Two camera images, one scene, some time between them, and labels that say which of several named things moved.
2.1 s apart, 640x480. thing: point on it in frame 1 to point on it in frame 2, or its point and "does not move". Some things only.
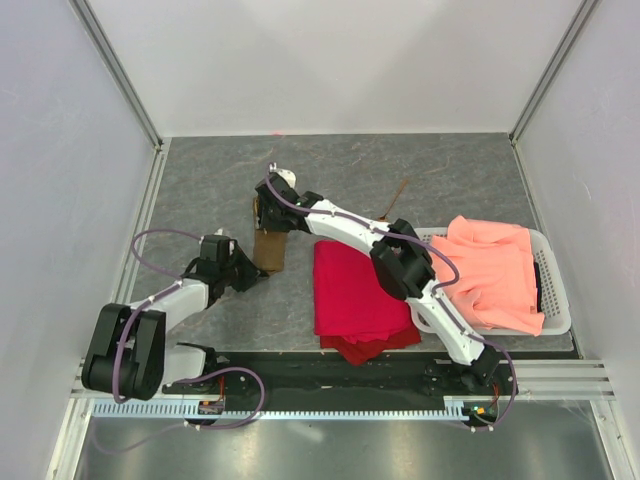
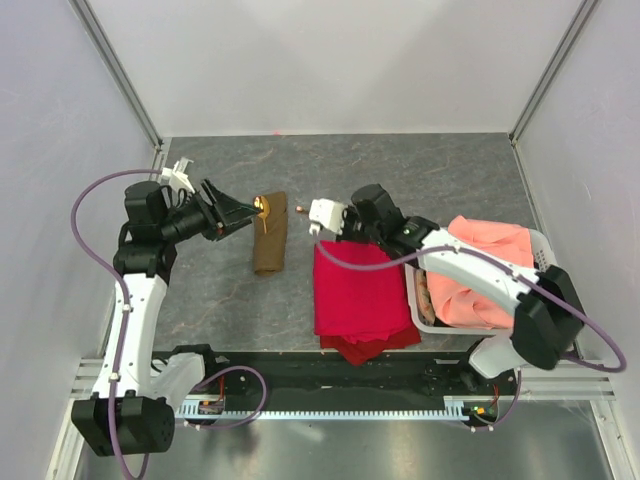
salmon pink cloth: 496,285 does not move
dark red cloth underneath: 365,352 does not move
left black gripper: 251,275 to 231,205
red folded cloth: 348,298 does not move
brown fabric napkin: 269,245 does not move
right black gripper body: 269,218 to 353,229
